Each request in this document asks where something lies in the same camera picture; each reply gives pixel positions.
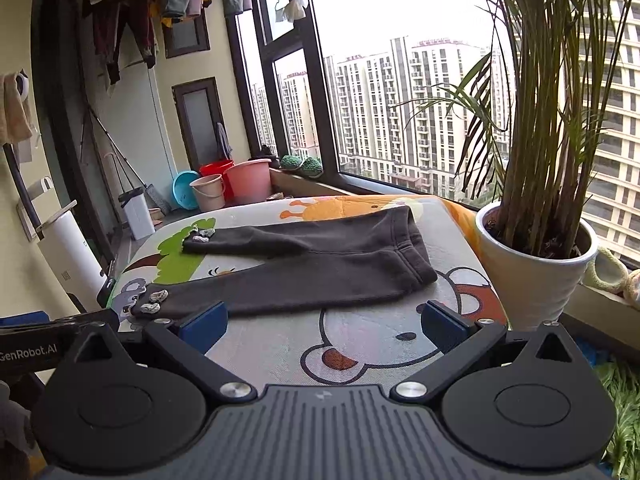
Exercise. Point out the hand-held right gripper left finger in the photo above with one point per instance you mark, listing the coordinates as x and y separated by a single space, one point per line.
205 327

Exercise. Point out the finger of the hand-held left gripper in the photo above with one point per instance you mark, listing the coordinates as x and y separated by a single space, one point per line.
95 320
22 320

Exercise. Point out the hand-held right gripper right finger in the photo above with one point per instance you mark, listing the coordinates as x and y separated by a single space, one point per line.
442 327

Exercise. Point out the dark grey pants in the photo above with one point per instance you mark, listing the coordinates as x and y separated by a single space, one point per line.
330 265

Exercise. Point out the cartoon animal printed mat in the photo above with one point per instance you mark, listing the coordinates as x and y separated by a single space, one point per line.
380 340

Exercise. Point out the white cylindrical appliance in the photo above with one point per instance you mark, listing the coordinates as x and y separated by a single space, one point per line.
75 250

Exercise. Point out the white ribbed plant pot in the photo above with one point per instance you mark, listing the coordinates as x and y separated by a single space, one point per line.
535 285

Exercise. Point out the white bin black lid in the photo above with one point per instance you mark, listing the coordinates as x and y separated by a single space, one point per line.
137 217

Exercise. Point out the small pink plastic bucket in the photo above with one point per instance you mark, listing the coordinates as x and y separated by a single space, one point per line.
207 192

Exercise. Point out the blue plastic basin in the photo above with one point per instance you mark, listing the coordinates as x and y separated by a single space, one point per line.
182 190

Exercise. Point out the large pink plastic bucket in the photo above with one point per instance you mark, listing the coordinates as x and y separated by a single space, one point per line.
247 182

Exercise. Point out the blue plastic bag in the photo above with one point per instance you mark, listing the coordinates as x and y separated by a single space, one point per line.
592 355

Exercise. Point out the red plastic bucket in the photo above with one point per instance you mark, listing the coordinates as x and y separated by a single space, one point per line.
212 167

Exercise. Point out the mop with long stick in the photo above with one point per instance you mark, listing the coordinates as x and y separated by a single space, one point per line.
120 160

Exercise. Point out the beige fluffy slipper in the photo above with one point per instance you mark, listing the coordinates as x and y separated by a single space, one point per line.
605 270

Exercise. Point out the dark shoe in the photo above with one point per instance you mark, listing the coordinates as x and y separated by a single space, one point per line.
269 156

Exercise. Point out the grey hanging cloth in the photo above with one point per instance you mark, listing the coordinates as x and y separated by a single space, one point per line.
223 142

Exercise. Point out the small green potted plants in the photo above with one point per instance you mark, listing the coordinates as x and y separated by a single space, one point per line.
312 166

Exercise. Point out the green palm plant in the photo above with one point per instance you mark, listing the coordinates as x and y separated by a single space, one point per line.
545 160

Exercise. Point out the green leafy bundle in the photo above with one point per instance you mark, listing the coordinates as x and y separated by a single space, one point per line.
622 410

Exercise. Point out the beige hanging towel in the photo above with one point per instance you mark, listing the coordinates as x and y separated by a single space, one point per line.
15 107

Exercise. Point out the apartment buildings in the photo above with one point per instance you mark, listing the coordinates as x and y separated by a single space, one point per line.
375 110

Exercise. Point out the small dark framed cabinet door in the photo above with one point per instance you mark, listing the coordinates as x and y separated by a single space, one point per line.
185 35

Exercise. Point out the dark red hanging garment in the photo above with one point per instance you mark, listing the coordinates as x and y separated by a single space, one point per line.
130 25

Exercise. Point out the white rag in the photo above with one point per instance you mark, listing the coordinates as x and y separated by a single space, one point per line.
292 10

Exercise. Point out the white wall rack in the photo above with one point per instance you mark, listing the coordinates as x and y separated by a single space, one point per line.
37 205

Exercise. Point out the black window frame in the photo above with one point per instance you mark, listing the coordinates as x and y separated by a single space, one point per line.
320 110

